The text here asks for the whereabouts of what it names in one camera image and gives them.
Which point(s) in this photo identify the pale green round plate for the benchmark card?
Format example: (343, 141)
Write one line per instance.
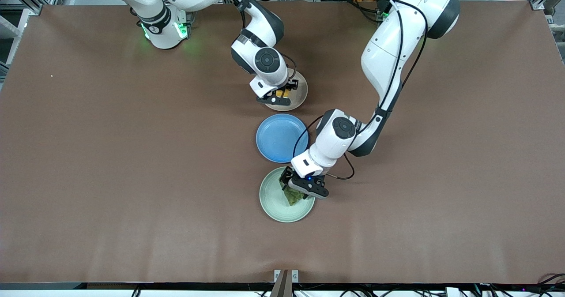
(273, 204)

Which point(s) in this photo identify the small metal table bracket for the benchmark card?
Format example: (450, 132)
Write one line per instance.
(286, 281)

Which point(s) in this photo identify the green lettuce leaf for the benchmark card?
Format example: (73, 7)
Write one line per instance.
(292, 198)

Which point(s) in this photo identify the beige round plate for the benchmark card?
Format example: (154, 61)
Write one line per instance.
(300, 96)

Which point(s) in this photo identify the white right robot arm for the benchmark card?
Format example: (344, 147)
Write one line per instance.
(260, 61)

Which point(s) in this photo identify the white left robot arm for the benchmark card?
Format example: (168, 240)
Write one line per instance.
(390, 54)

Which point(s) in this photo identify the yellow lemon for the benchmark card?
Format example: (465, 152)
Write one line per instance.
(284, 93)

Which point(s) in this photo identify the blue round plate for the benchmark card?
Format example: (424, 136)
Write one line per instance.
(278, 138)

